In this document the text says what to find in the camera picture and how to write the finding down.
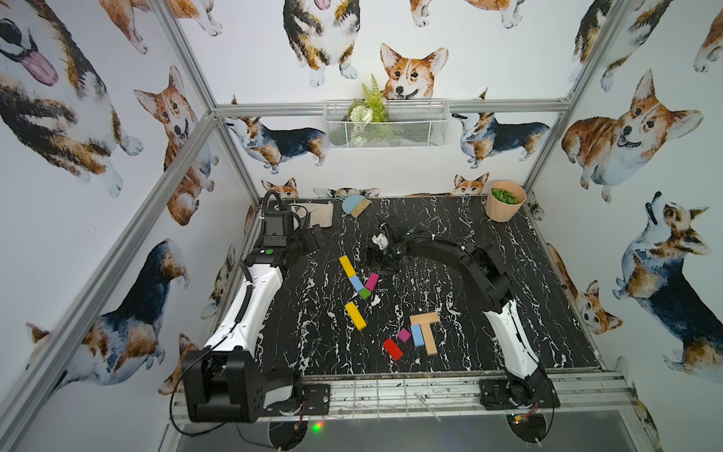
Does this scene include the white wire basket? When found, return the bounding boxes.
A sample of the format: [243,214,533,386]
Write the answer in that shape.
[323,100,451,149]

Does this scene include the beige work glove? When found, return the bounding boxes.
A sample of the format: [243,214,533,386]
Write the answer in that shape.
[290,203,334,228]

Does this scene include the magenta rectangular block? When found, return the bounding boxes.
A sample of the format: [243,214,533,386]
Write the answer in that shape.
[365,272,380,291]

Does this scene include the pink pot with greens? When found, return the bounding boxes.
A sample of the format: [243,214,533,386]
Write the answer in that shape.
[486,181,527,222]

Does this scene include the light blue rectangular block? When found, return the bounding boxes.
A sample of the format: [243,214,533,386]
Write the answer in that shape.
[410,324,425,348]

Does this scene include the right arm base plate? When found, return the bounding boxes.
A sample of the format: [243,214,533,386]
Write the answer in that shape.
[478,377,560,411]

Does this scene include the red block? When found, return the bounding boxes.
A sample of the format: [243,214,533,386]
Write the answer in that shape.
[382,338,403,361]

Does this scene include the long yellow block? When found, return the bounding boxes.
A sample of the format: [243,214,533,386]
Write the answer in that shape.
[345,301,367,331]

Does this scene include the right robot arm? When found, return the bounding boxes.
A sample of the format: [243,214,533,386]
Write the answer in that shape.
[366,217,552,406]

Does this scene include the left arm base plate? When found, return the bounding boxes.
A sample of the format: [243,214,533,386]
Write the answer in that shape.
[294,383,331,417]

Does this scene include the green fern plant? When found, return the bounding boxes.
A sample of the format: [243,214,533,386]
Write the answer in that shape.
[345,75,389,147]

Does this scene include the long natural wood block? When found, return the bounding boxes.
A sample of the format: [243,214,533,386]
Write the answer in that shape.
[410,312,440,325]

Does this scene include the small magenta block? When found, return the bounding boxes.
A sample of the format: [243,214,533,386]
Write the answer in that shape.
[397,328,412,343]

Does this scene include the small light blue block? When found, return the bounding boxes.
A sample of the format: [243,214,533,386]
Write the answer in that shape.
[349,275,365,293]

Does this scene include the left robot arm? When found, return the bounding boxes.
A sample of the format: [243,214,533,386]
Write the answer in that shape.
[181,225,326,424]

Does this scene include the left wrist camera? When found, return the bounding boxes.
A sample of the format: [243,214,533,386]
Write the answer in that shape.
[260,191,297,249]

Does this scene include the short yellow block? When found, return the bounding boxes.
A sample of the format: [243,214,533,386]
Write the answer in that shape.
[339,255,356,279]

